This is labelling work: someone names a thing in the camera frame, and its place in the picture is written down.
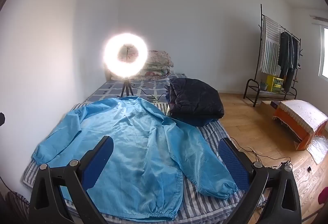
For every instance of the striped towel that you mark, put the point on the striped towel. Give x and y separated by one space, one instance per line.
269 49

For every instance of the blue white striped blanket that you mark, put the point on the blue white striped blanket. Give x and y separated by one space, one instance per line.
210 134

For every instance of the floral pillow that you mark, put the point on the floral pillow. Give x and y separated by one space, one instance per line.
156 72
160 58

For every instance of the orange stool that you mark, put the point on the orange stool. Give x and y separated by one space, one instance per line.
289 122

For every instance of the black clothes rack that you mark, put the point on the black clothes rack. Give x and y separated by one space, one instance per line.
261 21

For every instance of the dark hanging clothes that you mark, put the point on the dark hanging clothes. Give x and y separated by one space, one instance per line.
284 54

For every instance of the folded dark blue garment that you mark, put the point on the folded dark blue garment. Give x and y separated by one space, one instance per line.
199 122

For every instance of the yellow crate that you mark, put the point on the yellow crate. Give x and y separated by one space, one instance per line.
275 84

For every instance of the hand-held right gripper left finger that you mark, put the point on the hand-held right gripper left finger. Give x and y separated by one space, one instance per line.
102 157

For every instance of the window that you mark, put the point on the window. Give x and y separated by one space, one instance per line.
325 52

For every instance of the dark puffy jacket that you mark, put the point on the dark puffy jacket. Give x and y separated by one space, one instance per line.
194 101

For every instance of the checkered bed sheet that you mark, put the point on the checkered bed sheet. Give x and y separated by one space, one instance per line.
143 85

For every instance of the white lace cloth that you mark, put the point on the white lace cloth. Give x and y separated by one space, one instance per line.
299 111

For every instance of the light blue jacket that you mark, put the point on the light blue jacket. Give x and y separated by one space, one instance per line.
133 136

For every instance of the cardboard box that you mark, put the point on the cardboard box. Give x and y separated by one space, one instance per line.
266 110

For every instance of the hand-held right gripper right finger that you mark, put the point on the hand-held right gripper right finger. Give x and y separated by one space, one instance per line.
233 162

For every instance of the small green pot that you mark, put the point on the small green pot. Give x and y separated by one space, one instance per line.
263 85

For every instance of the bubble wrap sheet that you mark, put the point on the bubble wrap sheet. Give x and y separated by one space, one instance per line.
317 149

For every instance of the black tripod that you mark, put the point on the black tripod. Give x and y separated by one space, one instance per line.
126 85

